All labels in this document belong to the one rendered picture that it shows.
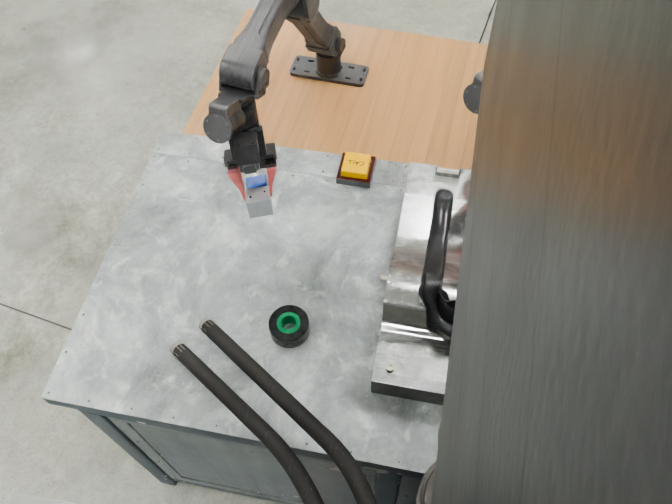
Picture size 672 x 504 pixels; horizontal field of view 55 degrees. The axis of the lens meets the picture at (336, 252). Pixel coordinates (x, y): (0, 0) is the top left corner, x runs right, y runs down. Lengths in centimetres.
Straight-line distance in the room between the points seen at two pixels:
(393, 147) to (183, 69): 165
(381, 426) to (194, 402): 36
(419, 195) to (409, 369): 38
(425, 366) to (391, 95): 76
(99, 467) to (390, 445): 118
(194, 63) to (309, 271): 185
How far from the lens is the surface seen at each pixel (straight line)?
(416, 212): 137
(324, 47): 162
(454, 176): 146
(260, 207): 133
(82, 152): 288
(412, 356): 124
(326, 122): 165
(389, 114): 166
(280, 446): 116
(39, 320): 249
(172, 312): 140
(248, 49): 125
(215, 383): 125
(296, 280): 138
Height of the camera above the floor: 200
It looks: 58 degrees down
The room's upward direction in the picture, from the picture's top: 4 degrees counter-clockwise
